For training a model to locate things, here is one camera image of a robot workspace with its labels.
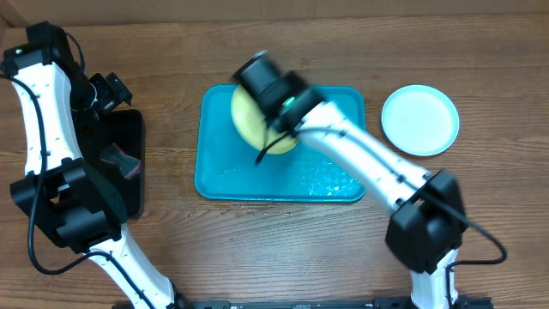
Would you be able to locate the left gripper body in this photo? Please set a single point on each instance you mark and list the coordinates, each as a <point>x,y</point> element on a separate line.
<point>89,98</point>

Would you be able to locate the yellow plate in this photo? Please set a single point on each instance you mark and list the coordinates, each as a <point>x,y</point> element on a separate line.
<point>249,121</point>

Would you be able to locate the light blue plate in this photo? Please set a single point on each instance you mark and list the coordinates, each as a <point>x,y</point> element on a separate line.
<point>420,120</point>

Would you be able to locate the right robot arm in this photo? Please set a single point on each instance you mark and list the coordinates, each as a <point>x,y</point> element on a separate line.
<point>425,210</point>

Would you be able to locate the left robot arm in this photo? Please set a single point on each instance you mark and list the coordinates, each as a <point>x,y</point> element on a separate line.
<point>84,175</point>

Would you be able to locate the black plastic tray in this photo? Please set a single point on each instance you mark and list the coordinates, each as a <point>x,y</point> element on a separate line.
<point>126,128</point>

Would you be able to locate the teal plastic tray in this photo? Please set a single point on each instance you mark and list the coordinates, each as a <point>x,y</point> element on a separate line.
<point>226,168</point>

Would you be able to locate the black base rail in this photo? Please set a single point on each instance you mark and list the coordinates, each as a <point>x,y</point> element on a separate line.
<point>379,303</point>

